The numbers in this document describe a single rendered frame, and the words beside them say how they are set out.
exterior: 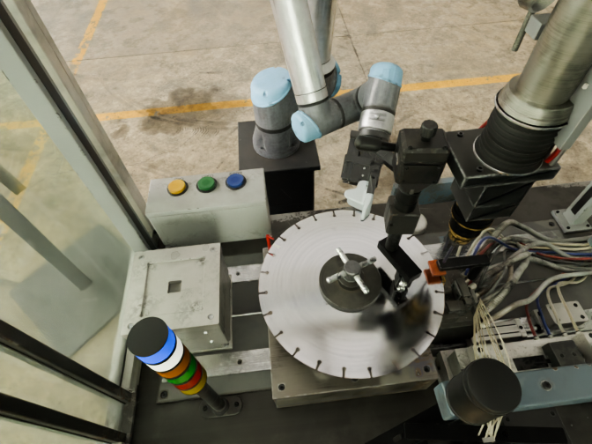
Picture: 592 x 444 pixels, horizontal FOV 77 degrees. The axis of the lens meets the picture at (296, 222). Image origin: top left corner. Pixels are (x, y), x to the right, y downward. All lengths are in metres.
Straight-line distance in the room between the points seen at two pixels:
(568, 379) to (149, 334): 0.52
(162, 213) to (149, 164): 1.53
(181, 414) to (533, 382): 0.62
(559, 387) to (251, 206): 0.64
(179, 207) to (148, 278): 0.19
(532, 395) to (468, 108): 2.34
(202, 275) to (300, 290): 0.22
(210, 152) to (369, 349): 1.89
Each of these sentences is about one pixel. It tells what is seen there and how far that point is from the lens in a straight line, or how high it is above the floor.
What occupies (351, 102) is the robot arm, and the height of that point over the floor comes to 1.01.
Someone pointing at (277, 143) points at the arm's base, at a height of 0.80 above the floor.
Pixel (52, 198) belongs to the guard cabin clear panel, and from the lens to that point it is 0.69.
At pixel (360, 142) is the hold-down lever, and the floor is 1.22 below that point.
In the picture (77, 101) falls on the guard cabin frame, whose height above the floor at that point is 1.17.
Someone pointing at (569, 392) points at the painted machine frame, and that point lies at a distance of 0.61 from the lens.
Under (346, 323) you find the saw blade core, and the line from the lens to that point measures 0.65.
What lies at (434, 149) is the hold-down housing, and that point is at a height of 1.25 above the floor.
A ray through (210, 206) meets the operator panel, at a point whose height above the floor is 0.90.
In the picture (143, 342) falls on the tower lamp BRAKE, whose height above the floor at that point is 1.16.
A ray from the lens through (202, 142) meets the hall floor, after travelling 2.45.
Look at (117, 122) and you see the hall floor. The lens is 2.83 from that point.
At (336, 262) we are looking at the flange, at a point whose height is 0.96.
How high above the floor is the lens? 1.56
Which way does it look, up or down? 54 degrees down
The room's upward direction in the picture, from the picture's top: 3 degrees counter-clockwise
